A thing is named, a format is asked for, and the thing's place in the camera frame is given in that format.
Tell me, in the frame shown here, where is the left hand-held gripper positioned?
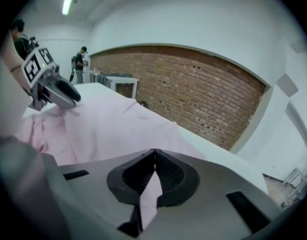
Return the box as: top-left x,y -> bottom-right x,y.
22,48 -> 82,111

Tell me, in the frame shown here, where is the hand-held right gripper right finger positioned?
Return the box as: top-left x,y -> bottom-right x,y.
148,148 -> 282,240

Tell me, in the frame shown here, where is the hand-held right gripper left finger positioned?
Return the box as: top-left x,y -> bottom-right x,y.
58,148 -> 156,237

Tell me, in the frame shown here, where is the pink robe garment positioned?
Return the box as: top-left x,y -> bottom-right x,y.
15,97 -> 207,231

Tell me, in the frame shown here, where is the person's left forearm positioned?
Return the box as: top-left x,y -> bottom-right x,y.
0,32 -> 34,102

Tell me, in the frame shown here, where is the large white table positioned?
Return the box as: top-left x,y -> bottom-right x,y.
23,82 -> 269,197

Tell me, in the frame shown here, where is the small white side table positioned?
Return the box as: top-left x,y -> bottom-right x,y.
82,68 -> 102,84
104,75 -> 140,100

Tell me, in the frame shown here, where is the ceiling light tube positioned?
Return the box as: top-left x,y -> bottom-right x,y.
62,0 -> 74,16

